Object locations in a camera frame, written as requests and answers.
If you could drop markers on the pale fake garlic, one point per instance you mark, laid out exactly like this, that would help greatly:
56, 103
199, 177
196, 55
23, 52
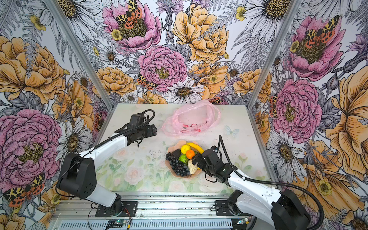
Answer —
192, 168

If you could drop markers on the yellow fake lemon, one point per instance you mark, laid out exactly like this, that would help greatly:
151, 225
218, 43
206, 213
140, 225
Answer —
185, 148

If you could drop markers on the green circuit board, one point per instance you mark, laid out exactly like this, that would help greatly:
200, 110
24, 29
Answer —
117, 224

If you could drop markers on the aluminium front rail frame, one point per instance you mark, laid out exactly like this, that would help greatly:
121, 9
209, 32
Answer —
170, 211

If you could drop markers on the aluminium left corner post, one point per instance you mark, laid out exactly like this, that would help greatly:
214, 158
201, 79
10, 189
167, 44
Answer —
66, 28

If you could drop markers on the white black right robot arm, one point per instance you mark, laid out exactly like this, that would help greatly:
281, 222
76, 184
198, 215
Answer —
281, 209

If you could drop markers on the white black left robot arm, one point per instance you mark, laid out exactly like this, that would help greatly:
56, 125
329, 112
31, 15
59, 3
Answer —
78, 172

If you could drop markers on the yellow fake banana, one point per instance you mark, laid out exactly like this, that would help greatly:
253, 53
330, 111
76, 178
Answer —
196, 147

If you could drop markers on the aluminium corner post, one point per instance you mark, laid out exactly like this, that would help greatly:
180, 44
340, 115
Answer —
66, 28
279, 39

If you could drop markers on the dark fake grape bunch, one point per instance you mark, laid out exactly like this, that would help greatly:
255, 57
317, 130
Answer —
178, 167

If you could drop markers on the orange fake orange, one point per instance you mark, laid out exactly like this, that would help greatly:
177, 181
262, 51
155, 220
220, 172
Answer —
190, 154

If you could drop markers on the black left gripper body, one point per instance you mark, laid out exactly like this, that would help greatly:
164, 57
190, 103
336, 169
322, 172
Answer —
145, 132

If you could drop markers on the pink printed plastic bag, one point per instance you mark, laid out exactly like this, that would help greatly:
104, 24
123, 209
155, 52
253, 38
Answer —
192, 119

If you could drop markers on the pink round plate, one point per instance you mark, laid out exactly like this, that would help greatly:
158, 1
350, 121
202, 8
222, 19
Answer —
173, 148

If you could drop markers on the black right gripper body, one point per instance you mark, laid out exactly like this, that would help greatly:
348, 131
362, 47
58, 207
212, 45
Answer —
202, 165

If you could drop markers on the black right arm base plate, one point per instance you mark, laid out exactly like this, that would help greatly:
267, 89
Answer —
222, 208

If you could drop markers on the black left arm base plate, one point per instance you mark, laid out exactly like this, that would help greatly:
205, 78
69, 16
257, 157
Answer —
122, 209

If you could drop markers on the aluminium right corner post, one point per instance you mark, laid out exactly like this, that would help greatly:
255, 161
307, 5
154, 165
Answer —
279, 39

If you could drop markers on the black brown fake fruit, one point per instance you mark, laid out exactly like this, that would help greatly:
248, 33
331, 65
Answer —
176, 154

